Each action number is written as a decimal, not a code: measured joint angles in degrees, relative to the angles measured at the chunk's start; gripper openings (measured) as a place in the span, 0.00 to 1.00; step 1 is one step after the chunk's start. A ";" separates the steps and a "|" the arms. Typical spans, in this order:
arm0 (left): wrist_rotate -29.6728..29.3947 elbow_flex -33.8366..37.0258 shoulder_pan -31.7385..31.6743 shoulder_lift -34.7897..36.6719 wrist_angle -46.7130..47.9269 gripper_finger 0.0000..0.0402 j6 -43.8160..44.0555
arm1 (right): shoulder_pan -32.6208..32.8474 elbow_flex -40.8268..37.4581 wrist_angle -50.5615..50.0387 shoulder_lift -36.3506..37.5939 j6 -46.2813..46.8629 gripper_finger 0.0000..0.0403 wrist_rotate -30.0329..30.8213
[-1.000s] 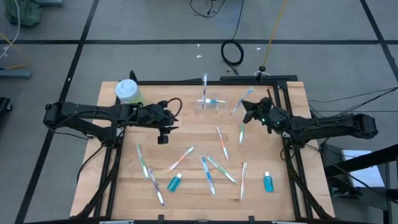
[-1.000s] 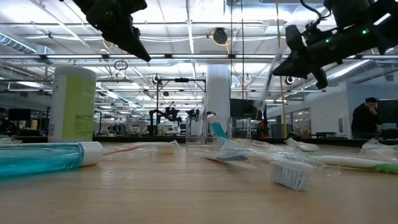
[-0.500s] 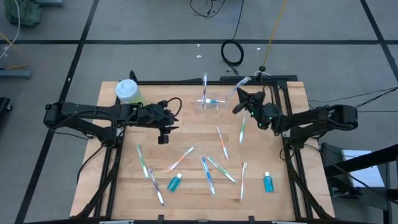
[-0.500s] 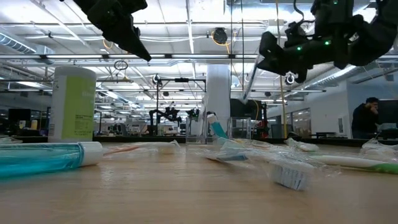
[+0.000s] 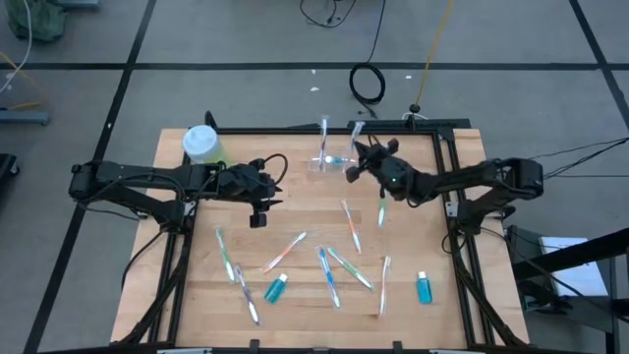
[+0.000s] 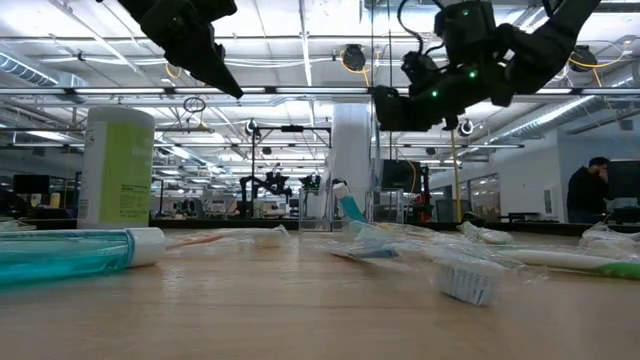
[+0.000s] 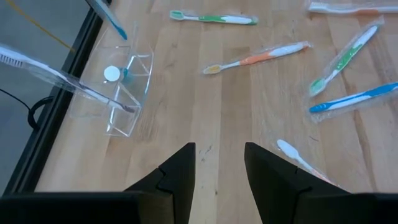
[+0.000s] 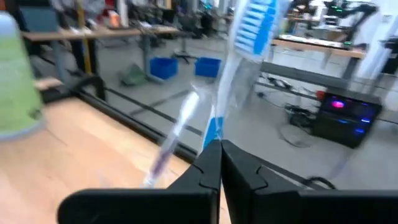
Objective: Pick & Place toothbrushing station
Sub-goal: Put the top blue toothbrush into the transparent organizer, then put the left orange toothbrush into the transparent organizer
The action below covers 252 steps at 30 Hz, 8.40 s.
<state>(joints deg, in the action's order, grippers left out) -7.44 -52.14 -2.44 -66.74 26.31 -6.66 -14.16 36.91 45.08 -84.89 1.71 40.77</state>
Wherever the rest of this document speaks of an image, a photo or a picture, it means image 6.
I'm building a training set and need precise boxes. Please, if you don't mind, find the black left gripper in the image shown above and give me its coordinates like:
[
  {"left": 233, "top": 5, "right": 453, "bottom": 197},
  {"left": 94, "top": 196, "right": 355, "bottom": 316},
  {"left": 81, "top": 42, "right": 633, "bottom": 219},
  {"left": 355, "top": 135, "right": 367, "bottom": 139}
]
[{"left": 117, "top": 0, "right": 245, "bottom": 100}]

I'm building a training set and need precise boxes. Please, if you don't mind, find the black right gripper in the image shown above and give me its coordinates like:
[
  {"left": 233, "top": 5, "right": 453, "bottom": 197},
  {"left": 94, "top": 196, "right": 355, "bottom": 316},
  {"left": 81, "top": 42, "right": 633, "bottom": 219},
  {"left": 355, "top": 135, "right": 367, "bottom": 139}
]
[{"left": 372, "top": 63, "right": 512, "bottom": 133}]

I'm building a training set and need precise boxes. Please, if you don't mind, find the blue mouthwash bottle white cap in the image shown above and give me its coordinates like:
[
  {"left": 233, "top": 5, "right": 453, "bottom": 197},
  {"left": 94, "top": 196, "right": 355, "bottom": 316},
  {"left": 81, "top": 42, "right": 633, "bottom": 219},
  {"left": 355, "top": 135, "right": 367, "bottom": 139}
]
[
  {"left": 331, "top": 178, "right": 369, "bottom": 225},
  {"left": 0, "top": 227, "right": 167, "bottom": 289}
]

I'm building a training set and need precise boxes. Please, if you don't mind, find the blue toothbrush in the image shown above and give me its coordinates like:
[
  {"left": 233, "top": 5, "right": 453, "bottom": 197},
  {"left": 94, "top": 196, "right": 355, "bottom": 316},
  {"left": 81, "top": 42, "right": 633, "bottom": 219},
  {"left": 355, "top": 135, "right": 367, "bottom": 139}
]
[{"left": 329, "top": 239, "right": 506, "bottom": 308}]

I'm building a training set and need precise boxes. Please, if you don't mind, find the teal green toothbrush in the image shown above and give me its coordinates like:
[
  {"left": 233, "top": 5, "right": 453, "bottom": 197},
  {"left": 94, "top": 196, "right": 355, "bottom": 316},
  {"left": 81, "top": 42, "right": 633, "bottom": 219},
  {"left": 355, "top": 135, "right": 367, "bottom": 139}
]
[{"left": 494, "top": 247, "right": 640, "bottom": 281}]

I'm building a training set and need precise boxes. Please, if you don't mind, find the white round column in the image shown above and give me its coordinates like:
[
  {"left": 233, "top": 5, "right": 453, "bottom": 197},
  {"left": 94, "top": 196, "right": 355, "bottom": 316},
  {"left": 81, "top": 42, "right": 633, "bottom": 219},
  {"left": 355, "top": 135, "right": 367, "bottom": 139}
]
[{"left": 332, "top": 102, "right": 372, "bottom": 221}]

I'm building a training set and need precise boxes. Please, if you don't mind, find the red black machine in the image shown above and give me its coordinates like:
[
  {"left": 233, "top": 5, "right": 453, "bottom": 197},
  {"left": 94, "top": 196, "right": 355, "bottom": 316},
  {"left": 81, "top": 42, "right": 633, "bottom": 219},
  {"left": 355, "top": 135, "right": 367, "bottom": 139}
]
[{"left": 413, "top": 167, "right": 432, "bottom": 225}]

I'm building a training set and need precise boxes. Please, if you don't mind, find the long ceiling light bar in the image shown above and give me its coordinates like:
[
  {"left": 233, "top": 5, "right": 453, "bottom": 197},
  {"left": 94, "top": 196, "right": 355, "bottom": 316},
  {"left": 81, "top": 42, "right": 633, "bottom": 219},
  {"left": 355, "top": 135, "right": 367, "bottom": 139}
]
[{"left": 0, "top": 86, "right": 640, "bottom": 97}]

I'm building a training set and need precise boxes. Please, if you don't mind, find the glass cabinet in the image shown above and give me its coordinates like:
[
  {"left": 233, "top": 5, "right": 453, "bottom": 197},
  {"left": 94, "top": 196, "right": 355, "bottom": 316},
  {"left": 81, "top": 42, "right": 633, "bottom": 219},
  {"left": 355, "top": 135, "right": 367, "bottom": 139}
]
[{"left": 372, "top": 189, "right": 406, "bottom": 225}]

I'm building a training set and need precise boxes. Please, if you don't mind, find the clear acrylic organizer box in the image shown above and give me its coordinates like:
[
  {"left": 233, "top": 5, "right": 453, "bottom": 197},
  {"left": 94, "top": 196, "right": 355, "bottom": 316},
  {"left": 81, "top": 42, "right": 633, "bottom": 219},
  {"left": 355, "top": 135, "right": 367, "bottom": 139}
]
[{"left": 298, "top": 186, "right": 372, "bottom": 233}]

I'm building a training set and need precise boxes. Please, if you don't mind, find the white green wipes canister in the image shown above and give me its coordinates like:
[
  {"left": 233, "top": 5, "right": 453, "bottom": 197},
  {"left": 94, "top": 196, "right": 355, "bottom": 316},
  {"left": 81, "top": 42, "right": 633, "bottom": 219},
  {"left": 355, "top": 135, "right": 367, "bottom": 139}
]
[{"left": 77, "top": 105, "right": 156, "bottom": 230}]

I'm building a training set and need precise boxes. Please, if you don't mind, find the person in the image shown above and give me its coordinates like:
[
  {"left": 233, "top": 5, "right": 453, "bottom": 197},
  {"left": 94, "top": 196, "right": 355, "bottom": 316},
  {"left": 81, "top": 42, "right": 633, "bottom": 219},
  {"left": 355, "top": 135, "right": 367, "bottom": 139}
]
[{"left": 566, "top": 156, "right": 612, "bottom": 225}]

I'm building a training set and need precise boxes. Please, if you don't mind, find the dark background monitor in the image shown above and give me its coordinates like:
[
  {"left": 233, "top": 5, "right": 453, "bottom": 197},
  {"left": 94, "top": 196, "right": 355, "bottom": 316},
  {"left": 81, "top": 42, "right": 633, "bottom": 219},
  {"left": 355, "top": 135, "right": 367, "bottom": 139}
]
[{"left": 13, "top": 174, "right": 51, "bottom": 196}]

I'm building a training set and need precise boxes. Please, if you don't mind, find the black desk monitor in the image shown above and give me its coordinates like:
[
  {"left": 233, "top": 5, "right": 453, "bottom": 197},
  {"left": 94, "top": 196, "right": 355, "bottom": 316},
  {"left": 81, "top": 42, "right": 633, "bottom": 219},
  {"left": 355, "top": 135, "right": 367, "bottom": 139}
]
[{"left": 607, "top": 159, "right": 640, "bottom": 200}]

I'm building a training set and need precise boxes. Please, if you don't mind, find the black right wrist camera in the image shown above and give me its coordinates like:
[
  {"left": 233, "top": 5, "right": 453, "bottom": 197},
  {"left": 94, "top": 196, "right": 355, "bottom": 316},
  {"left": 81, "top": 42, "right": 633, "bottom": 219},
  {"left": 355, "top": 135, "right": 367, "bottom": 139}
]
[{"left": 401, "top": 49, "right": 442, "bottom": 87}]

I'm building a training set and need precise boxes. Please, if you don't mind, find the black wall screen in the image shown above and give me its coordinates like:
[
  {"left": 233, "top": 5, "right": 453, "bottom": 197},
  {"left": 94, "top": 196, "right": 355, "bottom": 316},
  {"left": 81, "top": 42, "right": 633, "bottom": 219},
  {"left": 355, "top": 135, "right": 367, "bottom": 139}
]
[{"left": 380, "top": 159, "right": 423, "bottom": 195}]

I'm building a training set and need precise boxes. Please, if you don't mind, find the black hanging cable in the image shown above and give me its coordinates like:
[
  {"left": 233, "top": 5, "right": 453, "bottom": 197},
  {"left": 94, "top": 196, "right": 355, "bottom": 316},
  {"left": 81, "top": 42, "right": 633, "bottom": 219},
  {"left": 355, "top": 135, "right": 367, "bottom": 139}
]
[{"left": 369, "top": 0, "right": 376, "bottom": 161}]

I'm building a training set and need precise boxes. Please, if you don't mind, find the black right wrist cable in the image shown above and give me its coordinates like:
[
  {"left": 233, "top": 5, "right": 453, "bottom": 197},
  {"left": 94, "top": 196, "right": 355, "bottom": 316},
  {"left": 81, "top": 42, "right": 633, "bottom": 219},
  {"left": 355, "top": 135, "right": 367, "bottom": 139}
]
[{"left": 396, "top": 0, "right": 447, "bottom": 57}]

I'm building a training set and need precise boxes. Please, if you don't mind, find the black background station frame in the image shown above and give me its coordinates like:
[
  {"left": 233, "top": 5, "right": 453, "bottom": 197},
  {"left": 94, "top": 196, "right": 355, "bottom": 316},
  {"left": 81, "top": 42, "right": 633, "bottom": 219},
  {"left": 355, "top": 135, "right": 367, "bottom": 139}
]
[{"left": 249, "top": 125, "right": 334, "bottom": 221}]

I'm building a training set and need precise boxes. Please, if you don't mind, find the silver ventilation duct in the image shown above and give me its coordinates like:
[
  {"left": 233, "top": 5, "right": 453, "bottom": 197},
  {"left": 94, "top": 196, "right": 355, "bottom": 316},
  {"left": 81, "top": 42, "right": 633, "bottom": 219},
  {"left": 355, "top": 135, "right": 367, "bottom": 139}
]
[{"left": 487, "top": 94, "right": 599, "bottom": 144}]

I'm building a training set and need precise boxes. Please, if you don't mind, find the black metal table frame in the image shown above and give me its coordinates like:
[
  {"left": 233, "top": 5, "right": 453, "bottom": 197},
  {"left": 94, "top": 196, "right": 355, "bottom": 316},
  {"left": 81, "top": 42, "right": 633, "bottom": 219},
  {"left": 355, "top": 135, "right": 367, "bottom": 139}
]
[{"left": 0, "top": 217, "right": 640, "bottom": 236}]

